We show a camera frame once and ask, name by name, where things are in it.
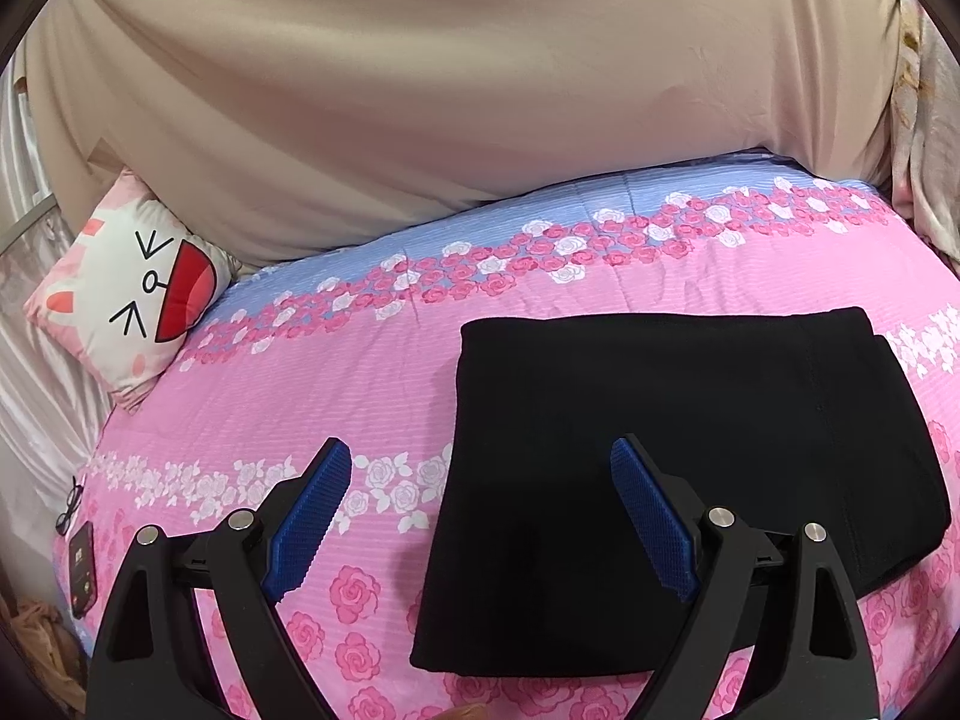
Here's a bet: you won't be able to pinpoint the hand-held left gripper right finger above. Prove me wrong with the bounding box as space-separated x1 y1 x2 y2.
609 435 878 720

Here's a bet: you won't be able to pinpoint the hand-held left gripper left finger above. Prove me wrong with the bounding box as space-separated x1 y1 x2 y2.
85 436 353 720

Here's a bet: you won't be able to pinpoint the black pants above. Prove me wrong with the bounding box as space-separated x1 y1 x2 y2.
409 306 952 680

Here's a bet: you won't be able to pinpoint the pink floral bed sheet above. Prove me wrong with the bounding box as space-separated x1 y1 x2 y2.
51 150 960 720

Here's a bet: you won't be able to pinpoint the black phone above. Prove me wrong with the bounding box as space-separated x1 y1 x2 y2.
66 521 98 614

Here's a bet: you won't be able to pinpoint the black eyeglasses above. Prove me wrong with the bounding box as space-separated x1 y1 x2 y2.
56 476 86 535

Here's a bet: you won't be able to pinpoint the cat face pillow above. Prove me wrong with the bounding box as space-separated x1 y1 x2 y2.
24 169 245 413

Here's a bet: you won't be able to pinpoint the brown plastic bag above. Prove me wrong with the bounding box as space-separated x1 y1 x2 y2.
11 600 91 720

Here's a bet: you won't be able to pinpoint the white satin curtain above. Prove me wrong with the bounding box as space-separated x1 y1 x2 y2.
0 75 128 533

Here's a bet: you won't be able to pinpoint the beige cloth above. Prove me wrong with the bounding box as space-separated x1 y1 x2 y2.
22 0 901 271

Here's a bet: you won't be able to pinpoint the grey metal rail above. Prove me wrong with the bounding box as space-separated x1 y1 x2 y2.
0 193 59 260

